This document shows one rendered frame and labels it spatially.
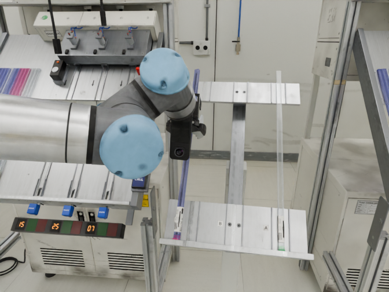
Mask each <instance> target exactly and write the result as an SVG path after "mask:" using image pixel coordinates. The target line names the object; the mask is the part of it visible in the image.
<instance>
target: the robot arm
mask: <svg viewBox="0 0 389 292"><path fill-rule="evenodd" d="M195 96H197V101H196V97H195ZM199 109H200V110H201V97H200V93H194V90H193V88H192V84H191V82H190V75H189V70H188V68H187V67H186V64H185V63H184V60H183V58H182V57H181V55H180V54H178V53H177V52H176V51H174V50H172V49H169V48H158V49H155V50H152V51H150V52H149V53H148V54H147V55H146V56H145V57H144V59H143V60H142V62H141V64H140V75H139V76H138V77H136V78H135V79H134V80H133V81H131V82H130V83H129V84H128V85H126V86H125V87H123V88H122V89H120V90H119V91H118V92H116V93H115V94H114V95H112V96H111V97H110V98H108V99H107V100H105V101H104V102H103V103H99V104H98V105H97V106H94V105H87V104H78V103H69V102H64V101H55V100H47V99H41V98H32V97H23V96H15V95H9V94H0V160H20V161H32V162H54V163H76V164H92V165H105V166H106V167H107V169H108V170H109V171H110V172H111V173H113V174H114V175H116V176H118V177H120V178H124V179H138V178H142V177H145V176H147V175H148V174H150V173H151V172H153V171H154V169H155V168H157V167H158V165H159V163H160V162H161V160H162V157H163V154H164V144H163V140H162V137H161V134H160V130H159V128H158V126H157V124H155V122H154V121H153V120H154V119H155V118H157V117H158V116H159V115H160V114H162V113H163V112H164V113H165V114H166V115H167V116H168V117H169V118H170V120H168V121H167V122H166V130H167V131H168V132H169V133H170V158H171V159H176V160H188V159H189V156H190V147H191V138H192V134H195V135H196V137H197V139H200V138H202V137H204V136H205V134H206V125H205V124H203V116H202V115H200V119H199Z"/></svg>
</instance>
